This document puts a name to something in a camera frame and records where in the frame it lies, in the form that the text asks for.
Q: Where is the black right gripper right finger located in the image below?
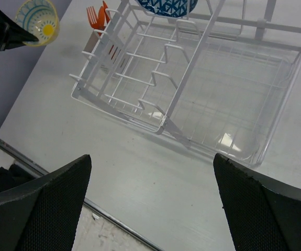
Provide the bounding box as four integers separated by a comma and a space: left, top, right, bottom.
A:
213, 153, 301, 250

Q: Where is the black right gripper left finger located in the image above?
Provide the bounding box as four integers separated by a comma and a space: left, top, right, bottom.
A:
0, 155, 92, 250

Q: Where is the yellow patterned bowl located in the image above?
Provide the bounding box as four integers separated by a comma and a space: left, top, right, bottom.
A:
15, 0, 60, 47

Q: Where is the dark blue triangle bowl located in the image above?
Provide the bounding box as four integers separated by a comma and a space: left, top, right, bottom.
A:
138, 0, 198, 18

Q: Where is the orange plastic fork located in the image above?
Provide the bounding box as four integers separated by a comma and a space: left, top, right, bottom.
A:
86, 6, 98, 29

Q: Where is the orange plastic spoon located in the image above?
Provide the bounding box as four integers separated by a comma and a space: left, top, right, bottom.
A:
97, 6, 105, 28

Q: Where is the orange plastic knife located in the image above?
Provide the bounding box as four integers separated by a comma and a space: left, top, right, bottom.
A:
103, 1, 110, 24

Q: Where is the white cutlery caddy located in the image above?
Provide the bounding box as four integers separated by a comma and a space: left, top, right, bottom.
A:
84, 31, 130, 74

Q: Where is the white wire dish rack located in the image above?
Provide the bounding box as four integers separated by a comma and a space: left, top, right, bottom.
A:
71, 1, 301, 167

